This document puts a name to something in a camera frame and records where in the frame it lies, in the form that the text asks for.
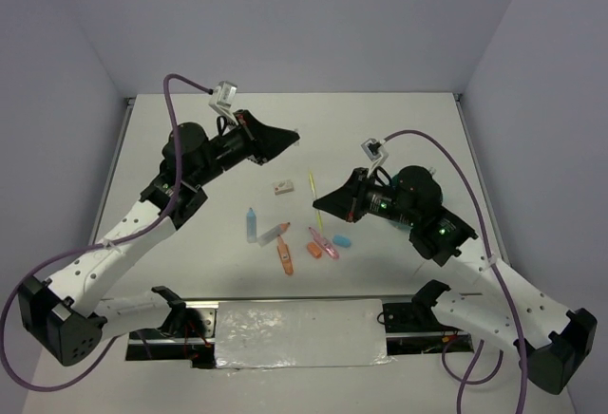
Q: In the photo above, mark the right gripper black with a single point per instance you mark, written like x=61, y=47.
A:
x=347, y=201

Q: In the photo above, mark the pink highlighter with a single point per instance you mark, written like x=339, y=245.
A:
x=323, y=243

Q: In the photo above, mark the blue marker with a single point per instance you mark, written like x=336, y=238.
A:
x=251, y=226

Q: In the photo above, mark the blue eraser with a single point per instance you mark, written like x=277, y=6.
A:
x=341, y=241

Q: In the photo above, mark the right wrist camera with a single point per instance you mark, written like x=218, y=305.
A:
x=376, y=151

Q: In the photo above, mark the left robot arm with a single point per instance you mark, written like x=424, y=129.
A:
x=70, y=314

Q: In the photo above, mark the orange highlighter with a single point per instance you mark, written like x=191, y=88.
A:
x=285, y=256

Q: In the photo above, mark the white eraser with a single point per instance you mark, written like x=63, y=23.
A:
x=285, y=186

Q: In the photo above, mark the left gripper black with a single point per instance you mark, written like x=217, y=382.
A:
x=262, y=142

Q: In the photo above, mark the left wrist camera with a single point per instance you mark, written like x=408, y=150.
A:
x=222, y=96

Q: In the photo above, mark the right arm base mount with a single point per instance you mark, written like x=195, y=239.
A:
x=407, y=333

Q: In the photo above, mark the silver foil sheet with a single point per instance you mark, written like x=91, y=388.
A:
x=308, y=333

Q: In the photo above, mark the orange highlighter cap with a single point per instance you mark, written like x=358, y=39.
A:
x=314, y=250

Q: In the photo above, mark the teal round pen holder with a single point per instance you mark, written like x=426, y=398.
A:
x=401, y=226

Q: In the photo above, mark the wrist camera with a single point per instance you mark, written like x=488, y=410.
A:
x=376, y=151
x=222, y=96

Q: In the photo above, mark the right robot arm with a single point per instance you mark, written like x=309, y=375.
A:
x=474, y=292

